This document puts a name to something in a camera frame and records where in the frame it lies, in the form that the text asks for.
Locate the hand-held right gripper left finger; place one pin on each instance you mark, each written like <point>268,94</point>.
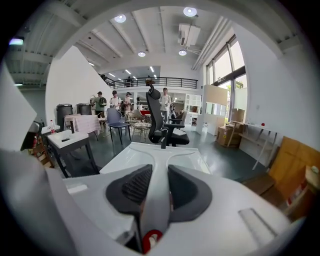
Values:
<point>130,190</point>

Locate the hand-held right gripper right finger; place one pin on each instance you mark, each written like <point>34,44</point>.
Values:
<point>190,195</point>

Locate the white basin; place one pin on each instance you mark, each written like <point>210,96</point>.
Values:
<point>125,160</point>

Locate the wicker chair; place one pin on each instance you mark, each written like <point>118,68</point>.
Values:
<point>137,125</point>

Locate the large cardboard box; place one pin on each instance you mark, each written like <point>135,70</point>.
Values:
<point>226,136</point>

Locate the dark wooden board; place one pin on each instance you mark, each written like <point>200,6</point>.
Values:
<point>258,183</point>

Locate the blue chair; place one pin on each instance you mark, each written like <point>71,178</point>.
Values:
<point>115,117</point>

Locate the white sink stand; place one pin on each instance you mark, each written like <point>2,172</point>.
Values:
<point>67,140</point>

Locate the table with checked cloth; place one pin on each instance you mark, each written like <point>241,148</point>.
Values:
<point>85,123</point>

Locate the black office chair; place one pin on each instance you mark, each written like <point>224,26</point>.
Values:
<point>153,112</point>

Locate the black bin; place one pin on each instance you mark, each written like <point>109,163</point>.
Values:
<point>84,109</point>
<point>64,113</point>

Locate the small cardboard box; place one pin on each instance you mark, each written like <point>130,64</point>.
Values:
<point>238,115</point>

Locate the white desk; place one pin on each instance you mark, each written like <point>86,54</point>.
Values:
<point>260,130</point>

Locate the white partition cabinet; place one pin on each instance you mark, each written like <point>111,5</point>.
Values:
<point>215,100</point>

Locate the red label bottle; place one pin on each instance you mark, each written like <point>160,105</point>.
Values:
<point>52,127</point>

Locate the light wooden board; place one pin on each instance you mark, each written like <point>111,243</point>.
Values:
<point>295,160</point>

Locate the black balcony railing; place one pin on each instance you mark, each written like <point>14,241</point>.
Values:
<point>160,82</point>

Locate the round ceiling light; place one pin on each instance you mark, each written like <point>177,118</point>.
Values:
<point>190,11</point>
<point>141,54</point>
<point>120,18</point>
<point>182,52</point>

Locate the ceiling air conditioner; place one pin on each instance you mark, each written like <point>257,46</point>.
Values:
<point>189,34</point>

